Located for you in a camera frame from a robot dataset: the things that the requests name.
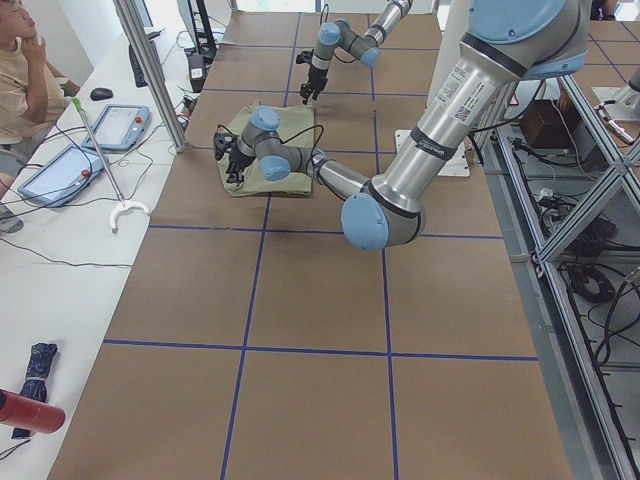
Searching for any black computer keyboard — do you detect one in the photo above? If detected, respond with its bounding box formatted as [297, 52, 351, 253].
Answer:
[128, 45, 147, 88]

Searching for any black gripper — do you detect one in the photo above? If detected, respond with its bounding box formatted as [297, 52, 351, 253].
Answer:
[226, 145, 253, 184]
[300, 65, 328, 104]

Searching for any seated person in beige shirt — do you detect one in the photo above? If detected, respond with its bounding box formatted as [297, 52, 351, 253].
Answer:
[0, 0, 81, 236]

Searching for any reacher grabber stick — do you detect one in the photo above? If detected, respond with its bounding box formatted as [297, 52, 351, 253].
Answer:
[71, 97, 150, 234]

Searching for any folded navy blue umbrella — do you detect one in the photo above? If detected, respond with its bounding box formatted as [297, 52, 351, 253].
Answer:
[19, 342, 58, 428]

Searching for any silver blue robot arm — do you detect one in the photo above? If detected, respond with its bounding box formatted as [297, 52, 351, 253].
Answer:
[214, 1, 591, 251]
[296, 0, 413, 104]

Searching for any aluminium frame post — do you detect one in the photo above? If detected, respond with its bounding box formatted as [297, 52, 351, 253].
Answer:
[113, 0, 186, 153]

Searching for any olive green long-sleeve shirt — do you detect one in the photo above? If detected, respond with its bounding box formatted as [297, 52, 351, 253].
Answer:
[215, 103, 314, 197]

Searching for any black computer mouse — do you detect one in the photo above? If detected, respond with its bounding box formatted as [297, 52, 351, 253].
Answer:
[90, 87, 114, 101]

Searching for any near blue teach pendant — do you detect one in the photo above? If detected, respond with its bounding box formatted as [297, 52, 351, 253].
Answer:
[18, 146, 104, 207]

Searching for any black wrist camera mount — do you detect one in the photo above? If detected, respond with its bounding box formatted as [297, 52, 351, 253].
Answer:
[296, 50, 314, 65]
[213, 132, 237, 161]

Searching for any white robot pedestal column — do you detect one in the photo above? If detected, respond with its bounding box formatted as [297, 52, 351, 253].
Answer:
[394, 0, 481, 178]

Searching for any red cylindrical bottle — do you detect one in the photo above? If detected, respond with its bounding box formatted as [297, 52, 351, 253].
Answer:
[1, 390, 66, 434]

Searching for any blue teach pendant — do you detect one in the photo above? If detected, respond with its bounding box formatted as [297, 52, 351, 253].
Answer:
[18, 146, 104, 207]
[92, 104, 150, 152]

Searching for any far blue teach pendant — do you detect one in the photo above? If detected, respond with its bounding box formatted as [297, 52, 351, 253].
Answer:
[92, 104, 150, 152]

